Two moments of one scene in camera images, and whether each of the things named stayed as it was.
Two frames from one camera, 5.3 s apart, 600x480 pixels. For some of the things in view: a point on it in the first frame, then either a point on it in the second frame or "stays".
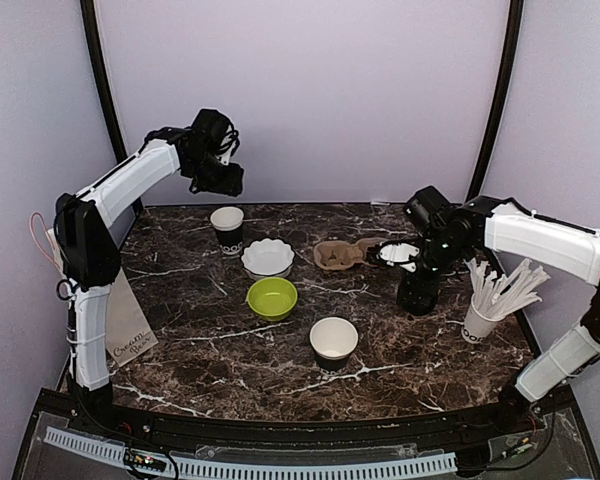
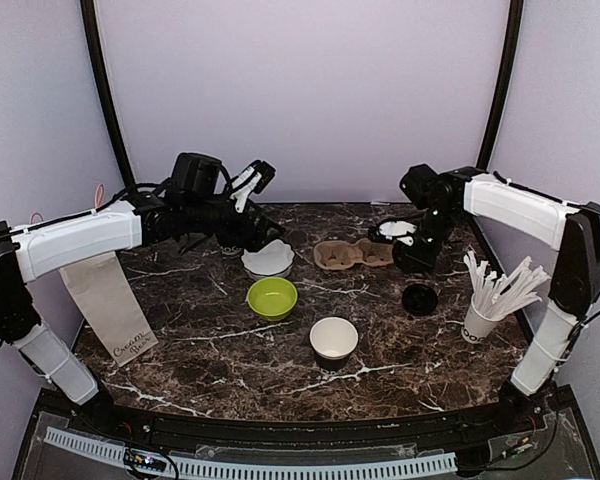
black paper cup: (333, 339) stays
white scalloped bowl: (268, 258) stays
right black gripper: (413, 289) to (423, 261)
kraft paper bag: (129, 334) stays
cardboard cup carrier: (341, 255) stays
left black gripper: (231, 186) to (255, 242)
